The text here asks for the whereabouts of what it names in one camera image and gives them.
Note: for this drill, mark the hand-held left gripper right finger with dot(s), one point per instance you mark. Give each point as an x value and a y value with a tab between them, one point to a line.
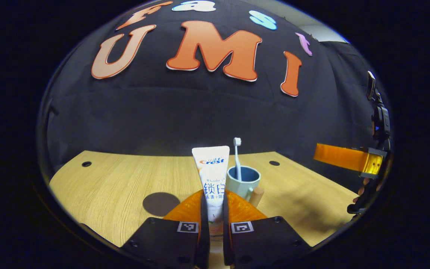
227	246

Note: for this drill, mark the white toothpaste tube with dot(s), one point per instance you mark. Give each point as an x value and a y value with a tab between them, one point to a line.
211	175

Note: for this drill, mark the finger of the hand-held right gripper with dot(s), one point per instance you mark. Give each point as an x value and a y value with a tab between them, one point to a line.
342	157

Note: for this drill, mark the white toothbrush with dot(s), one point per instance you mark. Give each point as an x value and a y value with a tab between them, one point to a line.
238	160

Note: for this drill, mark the dark round coaster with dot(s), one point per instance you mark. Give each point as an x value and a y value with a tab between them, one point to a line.
161	203

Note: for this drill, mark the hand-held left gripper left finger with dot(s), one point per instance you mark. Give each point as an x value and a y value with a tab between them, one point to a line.
204	246

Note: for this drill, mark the black backdrop cloth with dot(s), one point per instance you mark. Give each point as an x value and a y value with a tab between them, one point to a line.
162	112

